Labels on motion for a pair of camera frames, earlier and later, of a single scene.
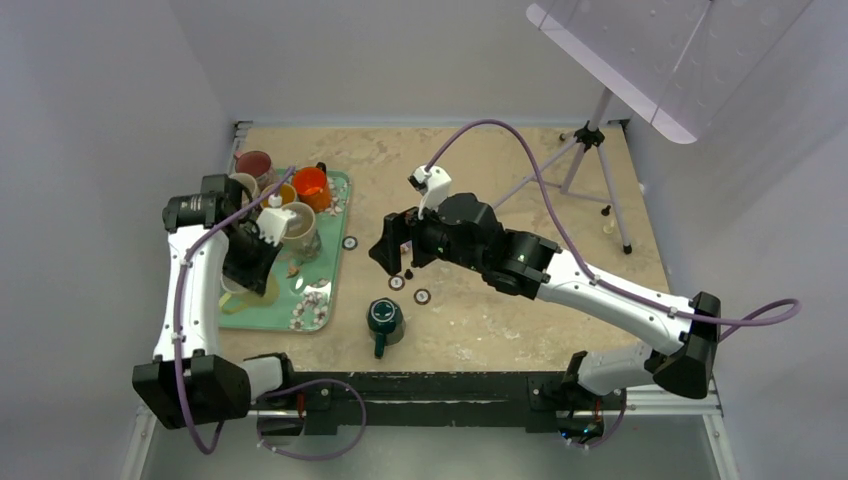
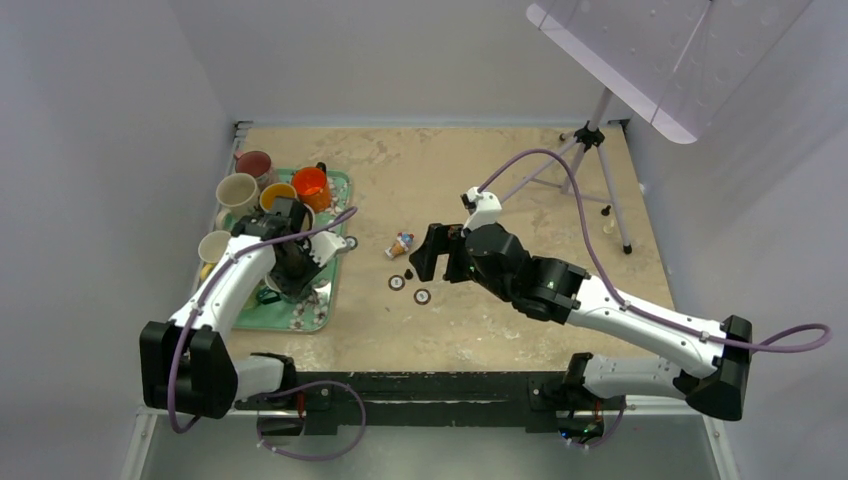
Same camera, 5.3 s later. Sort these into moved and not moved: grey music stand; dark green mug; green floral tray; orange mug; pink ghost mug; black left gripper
Moved: black left gripper; dark green mug
Not moved: pink ghost mug; green floral tray; orange mug; grey music stand
